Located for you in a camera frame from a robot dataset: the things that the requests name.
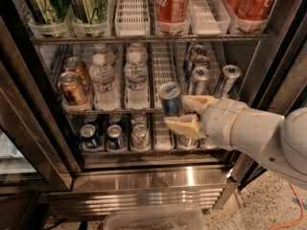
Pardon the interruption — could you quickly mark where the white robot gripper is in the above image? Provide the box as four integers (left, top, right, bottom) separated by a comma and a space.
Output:
164, 95, 248, 150

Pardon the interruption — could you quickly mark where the blue silver redbull can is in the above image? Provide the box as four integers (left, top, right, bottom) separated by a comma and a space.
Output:
158, 81, 184, 116

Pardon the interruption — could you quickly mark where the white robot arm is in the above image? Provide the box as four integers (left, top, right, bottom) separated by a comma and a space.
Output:
164, 96, 307, 190

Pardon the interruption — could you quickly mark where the front silver soda can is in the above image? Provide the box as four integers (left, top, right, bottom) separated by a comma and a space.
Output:
177, 135, 198, 150

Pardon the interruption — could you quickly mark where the front silver slim can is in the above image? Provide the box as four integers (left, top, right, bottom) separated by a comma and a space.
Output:
188, 66, 210, 95

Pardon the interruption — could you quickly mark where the silver slim can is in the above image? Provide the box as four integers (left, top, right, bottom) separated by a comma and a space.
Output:
183, 44, 207, 71
188, 66, 210, 95
186, 56, 210, 78

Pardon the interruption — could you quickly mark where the empty white tray bottom shelf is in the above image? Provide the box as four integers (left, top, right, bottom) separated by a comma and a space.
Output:
153, 114, 175, 151

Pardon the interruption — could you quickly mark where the middle silver slim can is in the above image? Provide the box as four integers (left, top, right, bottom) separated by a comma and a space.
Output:
186, 56, 210, 78

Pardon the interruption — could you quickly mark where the rear sprite can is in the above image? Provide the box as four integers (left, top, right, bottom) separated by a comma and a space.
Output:
130, 112, 147, 126

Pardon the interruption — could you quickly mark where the sprite can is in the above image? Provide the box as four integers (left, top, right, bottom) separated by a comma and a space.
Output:
130, 112, 147, 126
131, 125, 149, 149

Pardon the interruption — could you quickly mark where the silver redbull can behind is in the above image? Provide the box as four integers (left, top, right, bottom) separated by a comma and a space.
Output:
214, 64, 242, 99

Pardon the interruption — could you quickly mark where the front sprite can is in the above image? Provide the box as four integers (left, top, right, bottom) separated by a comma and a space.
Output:
131, 125, 149, 149

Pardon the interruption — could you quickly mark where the rear silver slim can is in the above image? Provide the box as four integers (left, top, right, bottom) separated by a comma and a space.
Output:
183, 44, 207, 71

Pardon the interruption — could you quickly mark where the pepsi can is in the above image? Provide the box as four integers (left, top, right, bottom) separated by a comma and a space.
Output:
106, 125, 127, 150
108, 113, 126, 131
80, 124, 101, 149
83, 114, 103, 135

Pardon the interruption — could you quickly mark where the rear left pepsi can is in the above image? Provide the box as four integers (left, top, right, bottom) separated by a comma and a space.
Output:
83, 114, 103, 135

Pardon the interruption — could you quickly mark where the front left pepsi can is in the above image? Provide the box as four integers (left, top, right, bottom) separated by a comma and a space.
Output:
80, 124, 101, 149

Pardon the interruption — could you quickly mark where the centre coca-cola can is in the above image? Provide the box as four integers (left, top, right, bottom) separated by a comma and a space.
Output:
155, 0, 189, 23

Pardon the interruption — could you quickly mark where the empty white tray top shelf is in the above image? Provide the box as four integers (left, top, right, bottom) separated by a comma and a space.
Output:
114, 0, 151, 36

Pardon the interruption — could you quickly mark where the front gold can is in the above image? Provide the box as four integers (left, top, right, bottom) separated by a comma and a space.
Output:
59, 72, 88, 106

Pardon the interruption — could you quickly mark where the gold can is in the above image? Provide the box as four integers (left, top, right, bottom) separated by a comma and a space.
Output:
59, 72, 88, 106
63, 57, 91, 92

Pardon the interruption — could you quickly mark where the right front coca-cola can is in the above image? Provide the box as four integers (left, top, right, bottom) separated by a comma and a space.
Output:
237, 0, 273, 21

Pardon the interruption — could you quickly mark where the rear gold can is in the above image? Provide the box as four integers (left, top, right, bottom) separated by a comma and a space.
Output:
63, 57, 91, 92

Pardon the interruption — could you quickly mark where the right green tall can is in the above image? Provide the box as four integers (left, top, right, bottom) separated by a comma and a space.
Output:
70, 0, 107, 25

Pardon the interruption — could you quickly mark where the green tall can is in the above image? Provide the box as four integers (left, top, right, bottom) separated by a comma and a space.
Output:
25, 0, 69, 25
70, 0, 107, 25

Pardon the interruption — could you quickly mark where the fridge glass door left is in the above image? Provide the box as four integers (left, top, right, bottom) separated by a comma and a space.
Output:
0, 18, 72, 194

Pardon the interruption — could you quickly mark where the left green tall can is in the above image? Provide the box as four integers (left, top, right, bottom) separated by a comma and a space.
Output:
25, 0, 69, 25

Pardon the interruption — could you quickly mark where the front right water bottle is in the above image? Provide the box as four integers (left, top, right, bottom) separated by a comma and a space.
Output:
124, 52, 149, 109

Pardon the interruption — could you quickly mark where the water bottle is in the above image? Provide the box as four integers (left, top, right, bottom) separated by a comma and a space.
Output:
89, 54, 118, 111
126, 43, 148, 62
94, 44, 116, 66
124, 52, 149, 109

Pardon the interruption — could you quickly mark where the rear right water bottle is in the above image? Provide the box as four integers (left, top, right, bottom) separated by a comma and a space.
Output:
126, 43, 148, 62

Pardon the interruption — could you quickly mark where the front left water bottle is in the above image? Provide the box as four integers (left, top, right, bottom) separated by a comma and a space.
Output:
89, 54, 118, 111

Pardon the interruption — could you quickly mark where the rear left water bottle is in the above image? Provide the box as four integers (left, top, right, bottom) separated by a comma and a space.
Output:
94, 44, 116, 66

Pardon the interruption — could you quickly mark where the orange power cable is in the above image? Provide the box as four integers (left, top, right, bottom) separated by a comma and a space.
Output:
268, 183, 305, 230

